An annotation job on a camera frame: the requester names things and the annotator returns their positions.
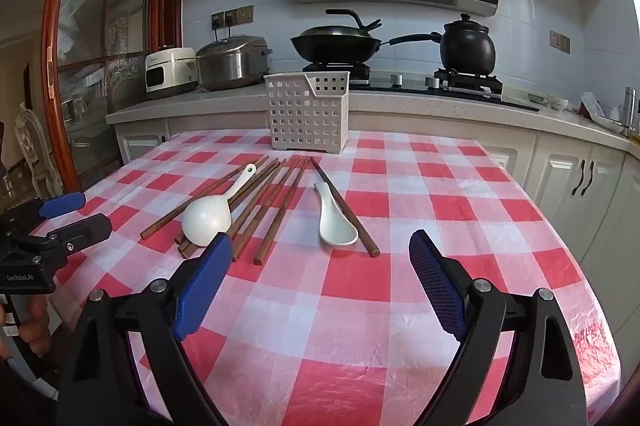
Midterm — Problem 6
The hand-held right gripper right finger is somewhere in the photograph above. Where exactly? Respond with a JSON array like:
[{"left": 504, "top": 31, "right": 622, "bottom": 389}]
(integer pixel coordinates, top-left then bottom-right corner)
[{"left": 409, "top": 230, "right": 588, "bottom": 426}]

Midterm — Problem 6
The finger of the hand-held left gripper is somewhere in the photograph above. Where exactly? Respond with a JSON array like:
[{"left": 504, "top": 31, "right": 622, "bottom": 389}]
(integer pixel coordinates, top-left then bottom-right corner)
[
  {"left": 10, "top": 192, "right": 87, "bottom": 231},
  {"left": 30, "top": 213, "right": 113, "bottom": 257}
]

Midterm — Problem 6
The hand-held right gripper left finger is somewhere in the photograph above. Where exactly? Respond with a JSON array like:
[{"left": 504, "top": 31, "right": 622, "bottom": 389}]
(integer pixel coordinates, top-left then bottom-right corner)
[{"left": 57, "top": 233, "right": 233, "bottom": 426}]

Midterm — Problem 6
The white round ladle spoon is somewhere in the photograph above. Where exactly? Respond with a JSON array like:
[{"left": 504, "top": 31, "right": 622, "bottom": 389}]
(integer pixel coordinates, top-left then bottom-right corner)
[{"left": 181, "top": 164, "right": 257, "bottom": 247}]

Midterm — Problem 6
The dark wooden chopstick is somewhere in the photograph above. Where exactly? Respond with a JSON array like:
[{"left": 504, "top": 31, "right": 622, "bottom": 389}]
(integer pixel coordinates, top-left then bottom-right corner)
[
  {"left": 310, "top": 157, "right": 375, "bottom": 257},
  {"left": 313, "top": 156, "right": 381, "bottom": 254}
]

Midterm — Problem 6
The row of brown wooden chopsticks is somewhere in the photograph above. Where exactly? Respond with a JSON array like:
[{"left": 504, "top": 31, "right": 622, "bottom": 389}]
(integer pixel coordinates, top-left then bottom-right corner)
[{"left": 140, "top": 156, "right": 312, "bottom": 267}]

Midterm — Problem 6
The white ceramic soup spoon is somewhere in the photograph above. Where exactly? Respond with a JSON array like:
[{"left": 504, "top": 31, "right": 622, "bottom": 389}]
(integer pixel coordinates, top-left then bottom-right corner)
[{"left": 313, "top": 182, "right": 359, "bottom": 247}]

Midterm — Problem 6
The white plastic utensil basket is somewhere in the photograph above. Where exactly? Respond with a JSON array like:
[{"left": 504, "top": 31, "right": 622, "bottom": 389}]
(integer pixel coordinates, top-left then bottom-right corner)
[{"left": 263, "top": 72, "right": 351, "bottom": 154}]

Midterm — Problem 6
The person's left hand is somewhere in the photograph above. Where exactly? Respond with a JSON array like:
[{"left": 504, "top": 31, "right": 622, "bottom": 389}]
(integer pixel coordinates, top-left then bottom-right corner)
[{"left": 0, "top": 293, "right": 52, "bottom": 359}]

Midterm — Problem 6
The red checkered tablecloth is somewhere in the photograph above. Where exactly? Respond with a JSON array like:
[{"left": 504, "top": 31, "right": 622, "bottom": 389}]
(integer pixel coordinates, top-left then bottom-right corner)
[{"left": 27, "top": 129, "right": 621, "bottom": 426}]

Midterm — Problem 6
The white ornate chair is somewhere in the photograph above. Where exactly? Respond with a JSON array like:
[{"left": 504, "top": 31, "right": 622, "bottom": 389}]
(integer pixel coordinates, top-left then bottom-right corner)
[{"left": 14, "top": 102, "right": 66, "bottom": 201}]

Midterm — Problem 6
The white countertop appliance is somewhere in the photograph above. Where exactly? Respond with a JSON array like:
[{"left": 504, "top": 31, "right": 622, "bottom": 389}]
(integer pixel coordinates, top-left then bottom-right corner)
[{"left": 145, "top": 47, "right": 198, "bottom": 100}]

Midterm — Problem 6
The speckled stone kitchen countertop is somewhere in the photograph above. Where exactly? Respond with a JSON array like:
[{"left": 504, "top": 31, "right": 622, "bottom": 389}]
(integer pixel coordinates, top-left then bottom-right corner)
[{"left": 106, "top": 80, "right": 640, "bottom": 151}]

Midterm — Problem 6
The wood framed glass door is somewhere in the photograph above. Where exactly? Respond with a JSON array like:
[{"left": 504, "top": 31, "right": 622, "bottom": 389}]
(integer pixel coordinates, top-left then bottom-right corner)
[{"left": 10, "top": 0, "right": 185, "bottom": 194}]

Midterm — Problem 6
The black glass gas cooktop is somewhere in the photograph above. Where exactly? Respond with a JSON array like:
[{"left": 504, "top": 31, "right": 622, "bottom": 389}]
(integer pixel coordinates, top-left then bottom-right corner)
[{"left": 300, "top": 60, "right": 541, "bottom": 113}]

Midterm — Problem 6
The silver rice cooker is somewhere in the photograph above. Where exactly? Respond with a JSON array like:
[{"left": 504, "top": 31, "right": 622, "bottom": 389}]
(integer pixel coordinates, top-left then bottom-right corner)
[{"left": 195, "top": 36, "right": 273, "bottom": 91}]

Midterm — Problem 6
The red and white packet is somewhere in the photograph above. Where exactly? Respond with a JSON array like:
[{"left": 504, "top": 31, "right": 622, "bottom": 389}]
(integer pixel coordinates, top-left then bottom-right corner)
[{"left": 580, "top": 92, "right": 606, "bottom": 119}]

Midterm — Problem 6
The black clay pot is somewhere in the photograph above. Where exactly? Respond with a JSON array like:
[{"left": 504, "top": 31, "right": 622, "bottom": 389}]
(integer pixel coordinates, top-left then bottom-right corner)
[{"left": 439, "top": 13, "right": 497, "bottom": 74}]

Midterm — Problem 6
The steel faucet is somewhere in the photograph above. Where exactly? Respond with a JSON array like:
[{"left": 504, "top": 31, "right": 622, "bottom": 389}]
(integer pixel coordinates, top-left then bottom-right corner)
[{"left": 620, "top": 86, "right": 638, "bottom": 137}]

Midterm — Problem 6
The black wok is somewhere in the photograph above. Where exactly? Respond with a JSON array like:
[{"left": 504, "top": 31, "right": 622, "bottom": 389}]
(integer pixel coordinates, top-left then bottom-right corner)
[{"left": 290, "top": 26, "right": 443, "bottom": 62}]

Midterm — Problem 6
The triple wall socket panel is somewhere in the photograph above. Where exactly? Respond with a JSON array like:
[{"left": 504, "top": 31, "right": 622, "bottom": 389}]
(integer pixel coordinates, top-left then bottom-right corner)
[{"left": 211, "top": 5, "right": 255, "bottom": 29}]

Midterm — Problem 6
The wok lid with black handle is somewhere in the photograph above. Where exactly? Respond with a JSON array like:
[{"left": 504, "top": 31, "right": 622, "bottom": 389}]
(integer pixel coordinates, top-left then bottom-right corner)
[{"left": 300, "top": 8, "right": 383, "bottom": 37}]

